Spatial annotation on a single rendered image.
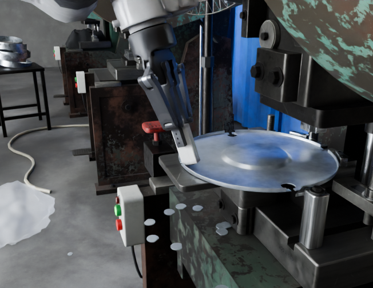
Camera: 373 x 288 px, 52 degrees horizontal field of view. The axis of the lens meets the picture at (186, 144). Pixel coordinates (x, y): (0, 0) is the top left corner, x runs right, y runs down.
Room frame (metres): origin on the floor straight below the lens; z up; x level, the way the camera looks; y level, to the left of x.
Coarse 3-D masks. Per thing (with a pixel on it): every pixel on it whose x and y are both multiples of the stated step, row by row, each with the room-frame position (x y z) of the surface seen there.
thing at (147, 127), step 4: (144, 124) 0.94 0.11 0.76; (148, 124) 0.94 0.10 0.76; (152, 124) 0.94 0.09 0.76; (156, 124) 0.94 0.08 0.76; (160, 124) 0.94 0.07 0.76; (144, 128) 0.92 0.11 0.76; (148, 128) 0.91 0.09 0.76; (152, 128) 0.91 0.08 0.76; (156, 128) 0.91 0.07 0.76; (160, 128) 0.91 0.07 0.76; (148, 132) 0.91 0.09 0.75; (152, 132) 0.91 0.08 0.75; (156, 132) 0.91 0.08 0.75; (160, 132) 0.92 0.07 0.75; (156, 136) 0.93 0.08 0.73; (156, 140) 0.93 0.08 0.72
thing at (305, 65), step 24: (264, 24) 0.73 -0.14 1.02; (264, 48) 0.71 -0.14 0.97; (288, 48) 0.67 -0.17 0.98; (264, 72) 0.68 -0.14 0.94; (288, 72) 0.62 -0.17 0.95; (312, 72) 0.61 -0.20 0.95; (288, 96) 0.63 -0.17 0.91; (312, 96) 0.61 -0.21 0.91; (336, 96) 0.63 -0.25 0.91; (360, 96) 0.64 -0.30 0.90
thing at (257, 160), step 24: (216, 144) 0.73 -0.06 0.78; (240, 144) 0.71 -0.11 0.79; (264, 144) 0.71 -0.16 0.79; (288, 144) 0.73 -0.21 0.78; (312, 144) 0.73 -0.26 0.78; (192, 168) 0.61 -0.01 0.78; (216, 168) 0.61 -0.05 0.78; (240, 168) 0.61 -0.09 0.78; (264, 168) 0.60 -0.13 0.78; (288, 168) 0.61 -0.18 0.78; (312, 168) 0.61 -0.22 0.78; (336, 168) 0.61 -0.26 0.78; (264, 192) 0.52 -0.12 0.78
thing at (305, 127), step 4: (300, 124) 0.71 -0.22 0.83; (304, 124) 0.70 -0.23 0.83; (300, 128) 0.71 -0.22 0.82; (304, 128) 0.70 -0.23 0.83; (308, 128) 0.69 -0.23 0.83; (312, 128) 0.69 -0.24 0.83; (316, 128) 0.68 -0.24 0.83; (308, 132) 0.69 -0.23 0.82; (316, 132) 0.68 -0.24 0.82; (320, 132) 0.68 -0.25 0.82; (324, 132) 0.69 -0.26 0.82
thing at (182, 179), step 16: (160, 160) 0.65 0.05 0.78; (176, 160) 0.65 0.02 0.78; (176, 176) 0.58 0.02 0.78; (192, 176) 0.58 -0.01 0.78; (224, 192) 0.67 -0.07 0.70; (240, 192) 0.61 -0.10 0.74; (256, 192) 0.61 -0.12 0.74; (224, 208) 0.66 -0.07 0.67; (240, 208) 0.61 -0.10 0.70; (240, 224) 0.61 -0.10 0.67
